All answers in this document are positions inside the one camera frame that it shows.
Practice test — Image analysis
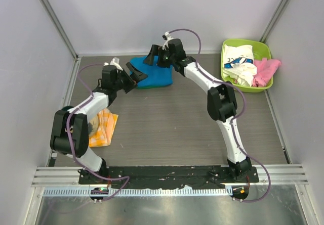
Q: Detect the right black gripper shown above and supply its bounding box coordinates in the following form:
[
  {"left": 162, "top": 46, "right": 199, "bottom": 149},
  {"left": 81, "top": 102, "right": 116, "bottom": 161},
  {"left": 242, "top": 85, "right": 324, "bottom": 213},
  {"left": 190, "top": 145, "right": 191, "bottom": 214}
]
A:
[{"left": 142, "top": 45, "right": 175, "bottom": 69}]

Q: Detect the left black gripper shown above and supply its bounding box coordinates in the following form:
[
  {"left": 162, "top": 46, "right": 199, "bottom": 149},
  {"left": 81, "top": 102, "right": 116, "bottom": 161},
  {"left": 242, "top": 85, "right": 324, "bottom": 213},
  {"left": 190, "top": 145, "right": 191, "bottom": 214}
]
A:
[{"left": 113, "top": 63, "right": 147, "bottom": 94}]

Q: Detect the blue t shirt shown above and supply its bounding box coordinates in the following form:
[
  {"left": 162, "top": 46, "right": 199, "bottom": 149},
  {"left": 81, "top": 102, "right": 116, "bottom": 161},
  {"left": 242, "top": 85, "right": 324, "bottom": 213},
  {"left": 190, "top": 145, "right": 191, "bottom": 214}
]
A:
[{"left": 130, "top": 56, "right": 173, "bottom": 86}]

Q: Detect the lime green plastic basin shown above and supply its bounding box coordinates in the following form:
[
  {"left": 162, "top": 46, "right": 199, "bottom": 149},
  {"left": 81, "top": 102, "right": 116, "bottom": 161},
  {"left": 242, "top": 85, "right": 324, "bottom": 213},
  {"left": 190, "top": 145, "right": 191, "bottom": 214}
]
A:
[{"left": 220, "top": 38, "right": 273, "bottom": 93}]

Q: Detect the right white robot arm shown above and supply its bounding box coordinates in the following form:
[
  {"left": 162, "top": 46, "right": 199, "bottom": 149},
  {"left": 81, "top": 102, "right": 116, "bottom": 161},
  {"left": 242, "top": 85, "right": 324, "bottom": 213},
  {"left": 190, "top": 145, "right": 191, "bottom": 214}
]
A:
[{"left": 143, "top": 38, "right": 252, "bottom": 182}]

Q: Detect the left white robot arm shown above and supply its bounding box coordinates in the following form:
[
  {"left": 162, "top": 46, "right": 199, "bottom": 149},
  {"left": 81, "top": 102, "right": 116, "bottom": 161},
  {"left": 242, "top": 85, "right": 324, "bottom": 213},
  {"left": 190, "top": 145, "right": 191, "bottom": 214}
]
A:
[{"left": 50, "top": 60, "right": 148, "bottom": 184}]

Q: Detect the green folded t shirt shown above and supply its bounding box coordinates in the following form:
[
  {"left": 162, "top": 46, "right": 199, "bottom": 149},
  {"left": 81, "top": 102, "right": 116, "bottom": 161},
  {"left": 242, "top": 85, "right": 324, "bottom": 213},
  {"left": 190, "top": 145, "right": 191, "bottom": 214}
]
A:
[{"left": 136, "top": 85, "right": 169, "bottom": 89}]

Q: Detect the yellow checkered cloth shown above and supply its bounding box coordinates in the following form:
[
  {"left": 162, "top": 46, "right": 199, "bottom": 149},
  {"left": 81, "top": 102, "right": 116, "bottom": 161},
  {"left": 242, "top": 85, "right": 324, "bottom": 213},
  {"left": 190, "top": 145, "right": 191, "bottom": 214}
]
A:
[{"left": 89, "top": 108, "right": 118, "bottom": 148}]

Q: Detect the beige round plate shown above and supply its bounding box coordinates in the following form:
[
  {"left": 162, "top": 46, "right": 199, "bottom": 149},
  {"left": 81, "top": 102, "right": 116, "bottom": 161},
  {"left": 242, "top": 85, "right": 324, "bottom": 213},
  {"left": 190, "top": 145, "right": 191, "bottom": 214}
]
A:
[{"left": 88, "top": 115, "right": 99, "bottom": 137}]

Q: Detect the dark teal cup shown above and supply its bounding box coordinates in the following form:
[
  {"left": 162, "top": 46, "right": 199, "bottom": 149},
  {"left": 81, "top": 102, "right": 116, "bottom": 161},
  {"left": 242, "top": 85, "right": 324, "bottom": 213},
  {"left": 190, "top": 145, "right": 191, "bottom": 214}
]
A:
[{"left": 61, "top": 106, "right": 73, "bottom": 111}]

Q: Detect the white printed t shirt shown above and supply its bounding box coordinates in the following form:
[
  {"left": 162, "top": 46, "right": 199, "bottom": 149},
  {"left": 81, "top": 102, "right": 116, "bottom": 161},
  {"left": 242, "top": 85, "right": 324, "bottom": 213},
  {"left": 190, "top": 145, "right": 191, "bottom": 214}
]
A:
[{"left": 222, "top": 44, "right": 257, "bottom": 87}]

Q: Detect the pink t shirt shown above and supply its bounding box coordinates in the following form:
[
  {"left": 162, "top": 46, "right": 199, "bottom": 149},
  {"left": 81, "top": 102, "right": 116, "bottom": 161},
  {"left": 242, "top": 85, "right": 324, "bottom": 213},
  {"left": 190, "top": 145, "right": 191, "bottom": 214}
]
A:
[{"left": 253, "top": 58, "right": 281, "bottom": 87}]

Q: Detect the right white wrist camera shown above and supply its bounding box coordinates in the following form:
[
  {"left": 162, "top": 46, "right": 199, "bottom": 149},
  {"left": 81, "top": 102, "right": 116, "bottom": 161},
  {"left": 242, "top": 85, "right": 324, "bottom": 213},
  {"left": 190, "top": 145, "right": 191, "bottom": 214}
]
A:
[{"left": 162, "top": 31, "right": 174, "bottom": 51}]

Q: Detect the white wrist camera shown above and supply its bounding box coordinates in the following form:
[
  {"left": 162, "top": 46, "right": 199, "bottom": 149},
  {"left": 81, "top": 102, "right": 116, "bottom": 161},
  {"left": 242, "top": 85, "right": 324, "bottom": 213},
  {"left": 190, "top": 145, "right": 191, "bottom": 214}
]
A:
[
  {"left": 104, "top": 57, "right": 124, "bottom": 71},
  {"left": 162, "top": 31, "right": 174, "bottom": 51}
]

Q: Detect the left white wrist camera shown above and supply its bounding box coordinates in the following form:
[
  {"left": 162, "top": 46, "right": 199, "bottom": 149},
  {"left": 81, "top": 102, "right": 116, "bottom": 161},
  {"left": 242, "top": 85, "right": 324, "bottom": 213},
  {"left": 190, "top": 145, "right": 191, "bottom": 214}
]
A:
[{"left": 104, "top": 57, "right": 124, "bottom": 71}]

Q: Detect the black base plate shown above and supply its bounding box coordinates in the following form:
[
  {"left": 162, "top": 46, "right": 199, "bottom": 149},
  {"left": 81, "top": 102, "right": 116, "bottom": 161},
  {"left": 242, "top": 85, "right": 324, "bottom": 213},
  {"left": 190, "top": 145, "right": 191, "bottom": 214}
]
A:
[{"left": 78, "top": 165, "right": 259, "bottom": 190}]

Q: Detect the slotted white cable duct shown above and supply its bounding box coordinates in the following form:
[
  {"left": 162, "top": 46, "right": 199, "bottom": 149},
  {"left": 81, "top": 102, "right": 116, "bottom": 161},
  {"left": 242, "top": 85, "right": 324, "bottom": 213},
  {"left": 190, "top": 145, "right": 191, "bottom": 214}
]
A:
[{"left": 43, "top": 186, "right": 232, "bottom": 197}]

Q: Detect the aluminium frame rail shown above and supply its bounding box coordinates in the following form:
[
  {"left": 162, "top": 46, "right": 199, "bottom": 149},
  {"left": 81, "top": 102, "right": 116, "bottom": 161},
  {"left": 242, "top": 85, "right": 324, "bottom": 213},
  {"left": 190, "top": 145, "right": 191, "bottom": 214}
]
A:
[{"left": 31, "top": 164, "right": 308, "bottom": 187}]

